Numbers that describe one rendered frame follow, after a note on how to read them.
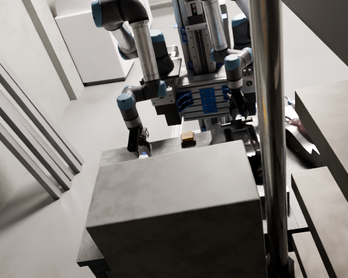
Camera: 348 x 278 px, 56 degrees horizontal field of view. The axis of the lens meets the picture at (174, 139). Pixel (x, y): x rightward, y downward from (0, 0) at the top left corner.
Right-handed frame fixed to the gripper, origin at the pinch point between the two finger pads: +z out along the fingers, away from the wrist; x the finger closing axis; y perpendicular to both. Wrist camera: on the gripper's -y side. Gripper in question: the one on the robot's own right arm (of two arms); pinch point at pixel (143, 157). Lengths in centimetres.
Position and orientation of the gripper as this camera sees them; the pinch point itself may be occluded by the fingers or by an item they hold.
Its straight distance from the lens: 168.6
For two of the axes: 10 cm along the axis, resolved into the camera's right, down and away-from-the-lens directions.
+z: 2.2, 7.7, 6.0
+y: 1.8, -6.4, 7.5
